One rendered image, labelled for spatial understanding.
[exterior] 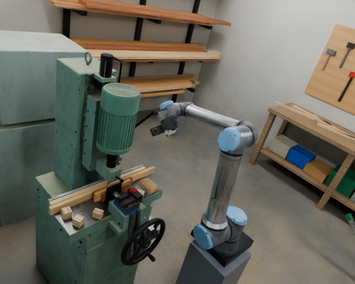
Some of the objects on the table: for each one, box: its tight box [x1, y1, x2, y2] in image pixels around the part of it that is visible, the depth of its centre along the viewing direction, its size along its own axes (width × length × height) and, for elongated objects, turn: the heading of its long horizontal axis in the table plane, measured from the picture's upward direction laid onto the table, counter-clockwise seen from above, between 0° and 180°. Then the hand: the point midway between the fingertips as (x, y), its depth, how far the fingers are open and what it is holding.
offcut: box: [92, 208, 104, 220], centre depth 143 cm, size 4×4×4 cm
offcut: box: [72, 214, 85, 228], centre depth 137 cm, size 4×4×4 cm
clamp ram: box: [105, 183, 122, 202], centre depth 153 cm, size 9×8×9 cm
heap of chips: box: [136, 178, 161, 194], centre depth 173 cm, size 8×12×3 cm
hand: (160, 124), depth 153 cm, fingers open, 14 cm apart
